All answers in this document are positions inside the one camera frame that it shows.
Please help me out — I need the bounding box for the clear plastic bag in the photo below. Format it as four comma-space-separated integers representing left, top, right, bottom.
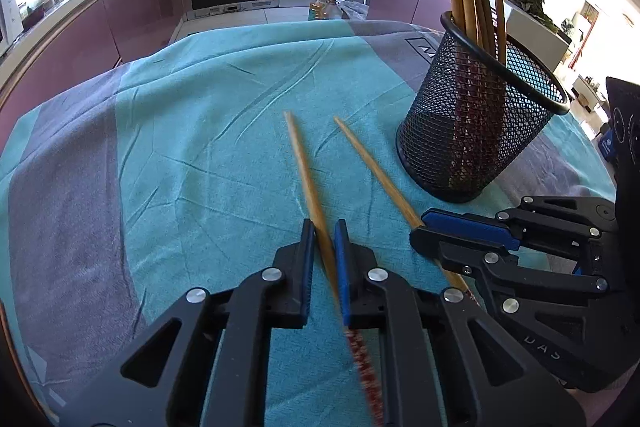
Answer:
340, 0, 372, 22

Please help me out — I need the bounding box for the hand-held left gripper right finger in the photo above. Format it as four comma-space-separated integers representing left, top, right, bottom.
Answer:
333, 219, 586, 427

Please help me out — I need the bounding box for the teal grey printed tablecloth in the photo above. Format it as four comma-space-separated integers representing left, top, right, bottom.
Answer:
0, 19, 621, 427

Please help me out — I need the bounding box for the red-tipped wooden chopstick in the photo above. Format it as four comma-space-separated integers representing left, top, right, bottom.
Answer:
283, 110, 387, 427
332, 116, 481, 308

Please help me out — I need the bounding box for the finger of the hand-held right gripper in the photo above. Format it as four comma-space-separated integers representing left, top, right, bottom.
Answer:
409, 226, 609, 314
422, 196, 617, 251

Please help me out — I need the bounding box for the person's right forearm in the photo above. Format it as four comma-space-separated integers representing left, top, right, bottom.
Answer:
565, 377, 640, 427

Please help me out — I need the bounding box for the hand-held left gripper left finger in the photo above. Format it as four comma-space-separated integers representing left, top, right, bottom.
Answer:
57, 218, 317, 427

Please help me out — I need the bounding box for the black mesh utensil holder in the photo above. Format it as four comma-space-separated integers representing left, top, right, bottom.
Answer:
395, 10, 572, 204

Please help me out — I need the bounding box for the purple base cabinets long run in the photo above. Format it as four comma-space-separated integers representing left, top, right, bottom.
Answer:
0, 0, 193, 118

